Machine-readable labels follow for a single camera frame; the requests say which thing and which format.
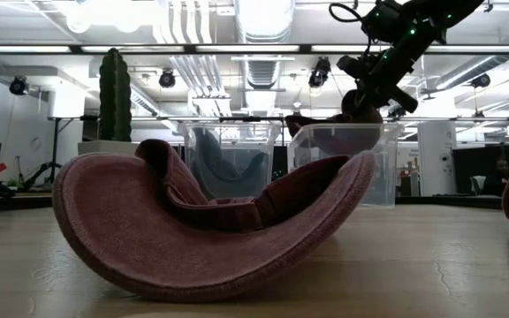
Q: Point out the person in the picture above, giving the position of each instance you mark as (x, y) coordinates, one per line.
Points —
(497, 176)

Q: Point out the green cactus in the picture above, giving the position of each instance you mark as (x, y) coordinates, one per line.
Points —
(115, 97)

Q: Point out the clear plastic bin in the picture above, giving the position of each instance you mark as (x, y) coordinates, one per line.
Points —
(237, 146)
(385, 176)

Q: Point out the silver ventilation duct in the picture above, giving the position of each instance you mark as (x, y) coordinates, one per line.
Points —
(265, 20)

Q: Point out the white column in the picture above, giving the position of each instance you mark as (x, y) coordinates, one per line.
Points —
(435, 159)

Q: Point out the black ceiling spotlight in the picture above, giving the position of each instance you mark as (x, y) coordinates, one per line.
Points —
(320, 73)
(480, 80)
(167, 78)
(18, 85)
(398, 114)

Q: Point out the black office partition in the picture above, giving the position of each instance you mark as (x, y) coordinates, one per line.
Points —
(466, 163)

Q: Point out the black tripod stand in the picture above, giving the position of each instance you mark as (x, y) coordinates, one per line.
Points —
(38, 173)

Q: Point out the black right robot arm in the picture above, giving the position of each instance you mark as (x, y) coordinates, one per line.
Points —
(440, 17)

